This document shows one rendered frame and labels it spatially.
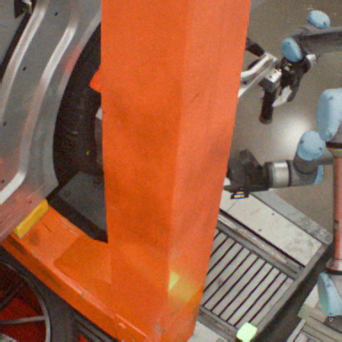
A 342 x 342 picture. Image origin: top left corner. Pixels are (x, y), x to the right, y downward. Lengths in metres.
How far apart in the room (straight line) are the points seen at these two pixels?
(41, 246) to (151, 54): 1.14
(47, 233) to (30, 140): 0.36
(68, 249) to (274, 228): 1.03
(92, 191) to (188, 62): 1.75
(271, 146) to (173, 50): 2.18
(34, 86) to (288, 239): 1.38
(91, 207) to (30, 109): 0.94
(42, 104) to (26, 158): 0.17
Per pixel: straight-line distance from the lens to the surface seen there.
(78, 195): 2.73
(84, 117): 1.99
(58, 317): 2.19
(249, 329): 2.02
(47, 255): 2.09
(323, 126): 1.65
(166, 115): 1.13
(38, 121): 1.85
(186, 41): 0.99
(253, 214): 2.89
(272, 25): 3.69
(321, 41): 2.12
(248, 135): 3.19
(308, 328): 2.07
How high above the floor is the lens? 2.51
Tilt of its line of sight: 55 degrees down
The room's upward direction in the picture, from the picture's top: 4 degrees clockwise
